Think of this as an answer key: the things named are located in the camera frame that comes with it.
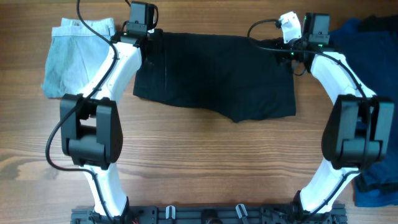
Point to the blue t-shirt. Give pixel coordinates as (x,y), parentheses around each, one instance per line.
(373,57)

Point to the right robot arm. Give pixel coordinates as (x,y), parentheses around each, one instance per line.
(357,132)

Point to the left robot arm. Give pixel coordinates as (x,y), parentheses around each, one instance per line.
(90,127)

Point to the folded light blue shorts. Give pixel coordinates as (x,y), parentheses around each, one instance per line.
(74,57)

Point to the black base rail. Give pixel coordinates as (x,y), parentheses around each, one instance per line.
(268,213)

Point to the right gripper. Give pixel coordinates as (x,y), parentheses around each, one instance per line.
(282,57)

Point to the black shorts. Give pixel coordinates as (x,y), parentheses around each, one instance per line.
(222,73)

